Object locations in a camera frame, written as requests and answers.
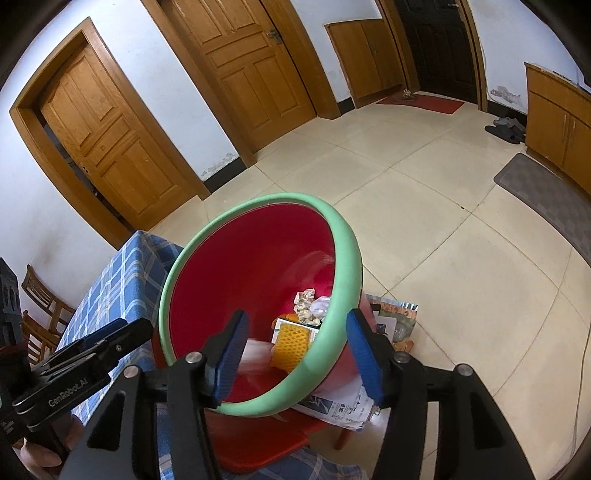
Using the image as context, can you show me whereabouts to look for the wooden door arched panel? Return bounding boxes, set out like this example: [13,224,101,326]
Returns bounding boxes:
[10,17,211,247]

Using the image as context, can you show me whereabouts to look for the dark metal door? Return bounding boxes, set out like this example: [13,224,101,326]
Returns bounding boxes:
[376,0,489,112]

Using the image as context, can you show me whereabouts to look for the large yellow foam net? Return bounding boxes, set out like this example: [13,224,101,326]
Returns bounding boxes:
[270,323,315,374]

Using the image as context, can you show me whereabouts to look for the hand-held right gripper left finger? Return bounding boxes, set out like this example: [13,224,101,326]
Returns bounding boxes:
[58,310,250,480]

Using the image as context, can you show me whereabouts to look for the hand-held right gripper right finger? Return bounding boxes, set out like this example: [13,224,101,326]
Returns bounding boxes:
[346,308,536,480]

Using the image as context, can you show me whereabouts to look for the red doormat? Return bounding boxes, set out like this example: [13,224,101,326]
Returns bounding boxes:
[375,92,465,114]

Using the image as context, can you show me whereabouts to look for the wooden slat-back chair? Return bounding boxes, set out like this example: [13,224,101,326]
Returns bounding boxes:
[21,310,64,366]
[21,264,77,325]

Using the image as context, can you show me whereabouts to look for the red basin green rim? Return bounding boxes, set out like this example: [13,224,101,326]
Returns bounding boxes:
[158,193,363,418]

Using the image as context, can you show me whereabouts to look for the wooden door brass lock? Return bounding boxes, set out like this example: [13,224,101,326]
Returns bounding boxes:
[141,0,341,167]

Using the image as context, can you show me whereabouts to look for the red plastic stool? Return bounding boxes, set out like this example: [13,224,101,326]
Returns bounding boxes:
[203,295,384,476]

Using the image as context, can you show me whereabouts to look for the person's left hand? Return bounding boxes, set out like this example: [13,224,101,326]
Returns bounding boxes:
[17,411,88,477]

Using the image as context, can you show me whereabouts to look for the wooden floor cabinet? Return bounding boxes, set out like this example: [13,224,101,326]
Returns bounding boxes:
[524,62,591,197]

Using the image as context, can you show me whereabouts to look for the low wooden wall cabinet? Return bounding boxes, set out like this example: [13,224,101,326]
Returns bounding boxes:
[324,17,407,109]

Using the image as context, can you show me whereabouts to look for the grey floor mat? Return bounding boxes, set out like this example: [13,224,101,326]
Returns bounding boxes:
[494,153,591,265]

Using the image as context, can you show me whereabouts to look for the shiny printed foil bag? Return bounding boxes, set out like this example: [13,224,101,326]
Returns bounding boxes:
[367,295,419,356]

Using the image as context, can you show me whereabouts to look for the cream paper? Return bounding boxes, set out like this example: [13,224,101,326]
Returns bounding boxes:
[294,288,319,326]

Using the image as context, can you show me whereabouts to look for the printed paper sheet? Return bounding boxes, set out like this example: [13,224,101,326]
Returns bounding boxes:
[295,383,377,432]

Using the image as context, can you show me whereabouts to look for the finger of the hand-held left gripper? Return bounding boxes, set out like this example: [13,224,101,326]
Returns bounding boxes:
[55,318,154,366]

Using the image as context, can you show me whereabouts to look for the blue plaid blanket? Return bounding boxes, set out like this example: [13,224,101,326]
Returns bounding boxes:
[55,230,370,480]

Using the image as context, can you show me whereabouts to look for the dark slippers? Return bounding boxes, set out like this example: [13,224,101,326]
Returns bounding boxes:
[485,117,527,145]

